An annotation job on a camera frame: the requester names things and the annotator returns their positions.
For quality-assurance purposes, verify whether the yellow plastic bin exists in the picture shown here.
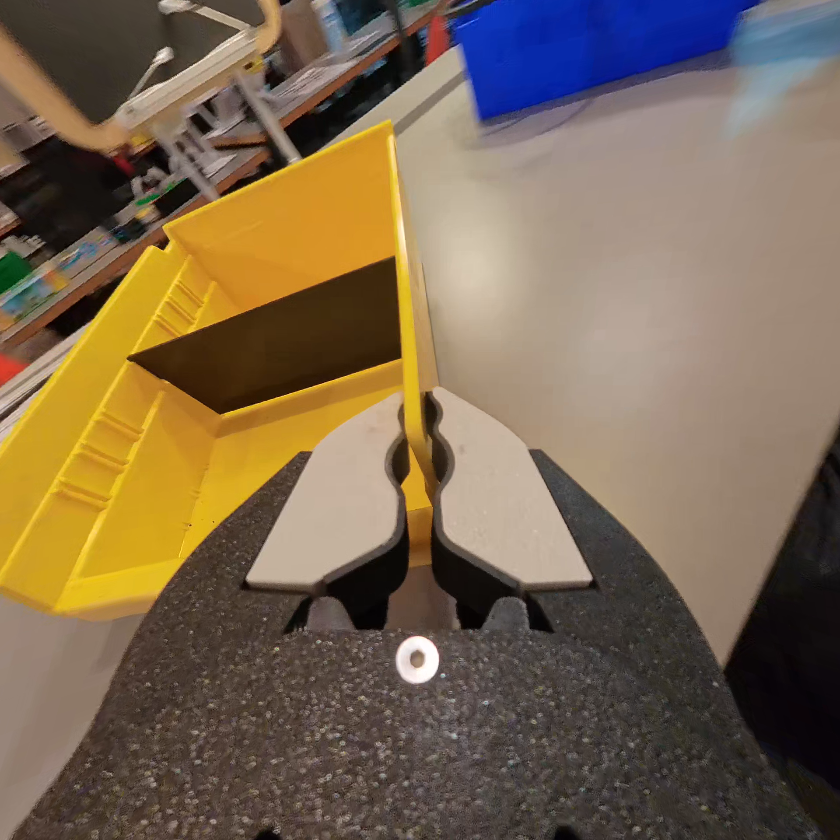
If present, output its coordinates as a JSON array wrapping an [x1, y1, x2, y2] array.
[[0, 119, 442, 622]]

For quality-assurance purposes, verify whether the grey desk with wooden edge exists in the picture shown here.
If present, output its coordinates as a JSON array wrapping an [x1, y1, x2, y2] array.
[[0, 146, 271, 350]]

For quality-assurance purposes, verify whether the black bin divider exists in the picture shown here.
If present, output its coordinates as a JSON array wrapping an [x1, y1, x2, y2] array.
[[126, 256, 403, 415]]

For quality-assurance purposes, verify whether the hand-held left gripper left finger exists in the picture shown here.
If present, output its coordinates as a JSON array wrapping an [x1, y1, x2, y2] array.
[[244, 391, 412, 627]]

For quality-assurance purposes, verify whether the blue plastic bin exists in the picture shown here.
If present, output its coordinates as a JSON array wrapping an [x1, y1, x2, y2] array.
[[451, 0, 763, 123]]

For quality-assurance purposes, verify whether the colourful printed box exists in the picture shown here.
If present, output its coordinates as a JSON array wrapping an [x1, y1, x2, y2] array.
[[0, 268, 71, 330]]

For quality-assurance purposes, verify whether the pale blue blurred object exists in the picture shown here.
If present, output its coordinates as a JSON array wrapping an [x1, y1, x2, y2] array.
[[721, 0, 840, 143]]

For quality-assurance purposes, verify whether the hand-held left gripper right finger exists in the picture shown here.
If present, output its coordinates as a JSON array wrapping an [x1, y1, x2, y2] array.
[[425, 386, 595, 627]]

